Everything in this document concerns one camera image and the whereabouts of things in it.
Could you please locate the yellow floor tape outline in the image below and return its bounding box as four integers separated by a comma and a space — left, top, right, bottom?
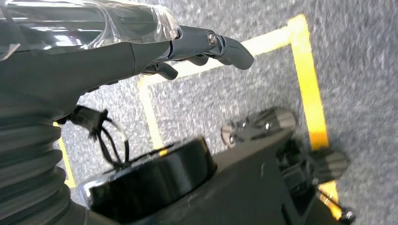
53, 121, 77, 189
138, 13, 344, 220

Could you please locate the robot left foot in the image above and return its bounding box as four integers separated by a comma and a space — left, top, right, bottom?
220, 107, 298, 150

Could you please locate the black cable bundle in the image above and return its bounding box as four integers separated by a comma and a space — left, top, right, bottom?
57, 105, 131, 172

